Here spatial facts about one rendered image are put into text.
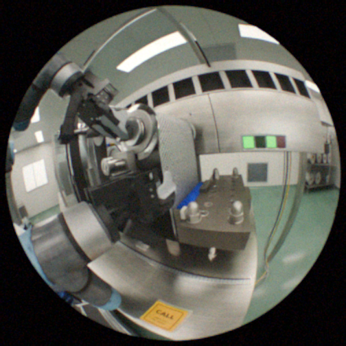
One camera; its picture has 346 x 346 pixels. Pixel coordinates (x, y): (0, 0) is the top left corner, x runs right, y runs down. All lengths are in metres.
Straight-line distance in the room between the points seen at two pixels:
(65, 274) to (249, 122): 0.66
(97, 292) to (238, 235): 0.26
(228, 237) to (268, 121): 0.50
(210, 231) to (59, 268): 0.25
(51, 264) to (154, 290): 0.24
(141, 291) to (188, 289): 0.11
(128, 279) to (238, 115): 0.71
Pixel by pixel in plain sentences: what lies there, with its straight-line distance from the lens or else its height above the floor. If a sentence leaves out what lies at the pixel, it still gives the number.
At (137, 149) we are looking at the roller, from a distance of 0.29.
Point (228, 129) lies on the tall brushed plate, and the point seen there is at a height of 1.25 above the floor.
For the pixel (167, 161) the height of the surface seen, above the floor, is 1.16.
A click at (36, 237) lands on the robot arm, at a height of 1.14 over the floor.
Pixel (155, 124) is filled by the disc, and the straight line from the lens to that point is 0.26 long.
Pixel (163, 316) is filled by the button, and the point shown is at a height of 0.92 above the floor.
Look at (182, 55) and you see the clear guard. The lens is 0.72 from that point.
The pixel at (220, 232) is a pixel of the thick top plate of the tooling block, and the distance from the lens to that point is 0.24.
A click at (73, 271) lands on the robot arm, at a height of 1.09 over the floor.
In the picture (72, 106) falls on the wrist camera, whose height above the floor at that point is 1.31.
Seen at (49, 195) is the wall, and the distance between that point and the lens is 5.80.
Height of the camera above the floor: 1.19
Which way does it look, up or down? 12 degrees down
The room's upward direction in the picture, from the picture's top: 9 degrees counter-clockwise
